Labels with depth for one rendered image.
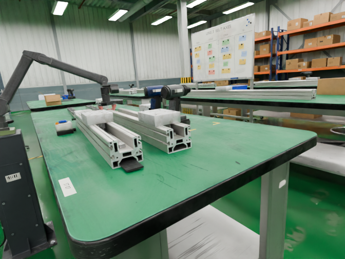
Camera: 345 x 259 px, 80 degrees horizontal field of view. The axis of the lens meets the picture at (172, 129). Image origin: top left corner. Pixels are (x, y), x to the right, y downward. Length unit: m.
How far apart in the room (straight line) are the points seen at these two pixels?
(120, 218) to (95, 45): 12.81
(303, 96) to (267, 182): 1.28
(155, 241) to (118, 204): 0.17
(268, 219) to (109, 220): 0.73
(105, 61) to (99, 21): 2.10
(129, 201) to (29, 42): 12.27
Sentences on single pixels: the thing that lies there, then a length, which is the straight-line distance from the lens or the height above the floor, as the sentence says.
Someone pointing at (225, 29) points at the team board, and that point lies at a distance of 4.21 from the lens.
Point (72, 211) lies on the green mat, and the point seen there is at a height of 0.78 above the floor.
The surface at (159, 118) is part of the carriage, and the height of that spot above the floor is 0.89.
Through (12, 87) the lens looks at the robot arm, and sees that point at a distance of 1.58.
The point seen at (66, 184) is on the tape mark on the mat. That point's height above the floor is 0.78.
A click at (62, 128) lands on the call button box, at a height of 0.81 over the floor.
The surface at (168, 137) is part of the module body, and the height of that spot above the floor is 0.84.
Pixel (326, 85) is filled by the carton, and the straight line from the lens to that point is 2.50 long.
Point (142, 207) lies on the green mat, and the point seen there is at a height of 0.78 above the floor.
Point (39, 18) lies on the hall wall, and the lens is 12.89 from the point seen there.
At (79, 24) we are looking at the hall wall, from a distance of 13.17.
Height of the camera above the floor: 1.02
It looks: 13 degrees down
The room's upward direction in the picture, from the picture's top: 4 degrees counter-clockwise
